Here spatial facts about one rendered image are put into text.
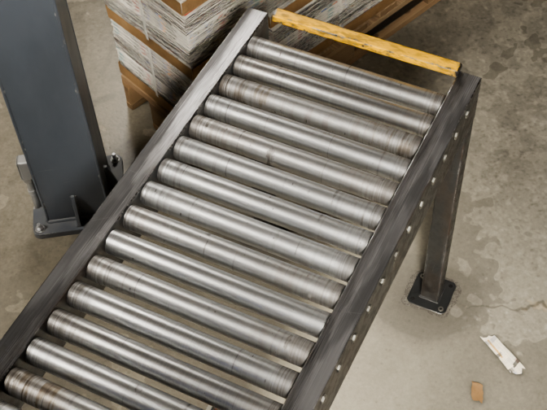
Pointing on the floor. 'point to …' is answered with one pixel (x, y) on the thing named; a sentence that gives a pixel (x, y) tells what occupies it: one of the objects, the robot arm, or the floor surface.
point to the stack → (212, 18)
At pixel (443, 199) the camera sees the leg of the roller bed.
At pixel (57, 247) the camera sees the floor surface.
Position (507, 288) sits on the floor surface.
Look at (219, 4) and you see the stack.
